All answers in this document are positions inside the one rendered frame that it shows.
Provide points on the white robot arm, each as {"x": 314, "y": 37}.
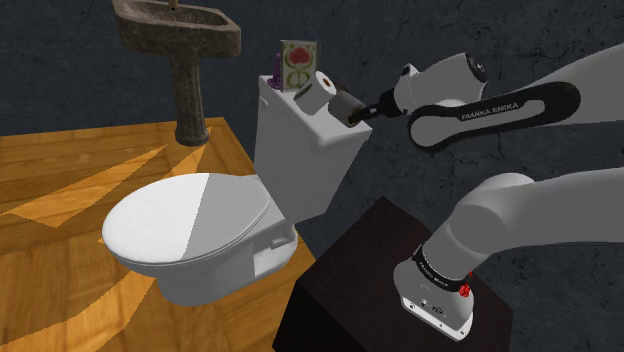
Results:
{"x": 536, "y": 209}

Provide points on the grey toilet paper roll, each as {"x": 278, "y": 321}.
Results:
{"x": 343, "y": 105}

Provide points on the dark robot stand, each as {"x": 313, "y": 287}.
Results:
{"x": 351, "y": 273}

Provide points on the white toilet paper roll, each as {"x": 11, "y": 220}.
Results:
{"x": 314, "y": 95}

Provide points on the purple candlestick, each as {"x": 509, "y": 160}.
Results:
{"x": 276, "y": 78}

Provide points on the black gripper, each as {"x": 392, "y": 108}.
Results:
{"x": 390, "y": 105}

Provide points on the brown stone pedestal sink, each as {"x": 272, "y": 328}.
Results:
{"x": 187, "y": 92}

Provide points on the box with red flower print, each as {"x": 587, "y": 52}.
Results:
{"x": 298, "y": 66}

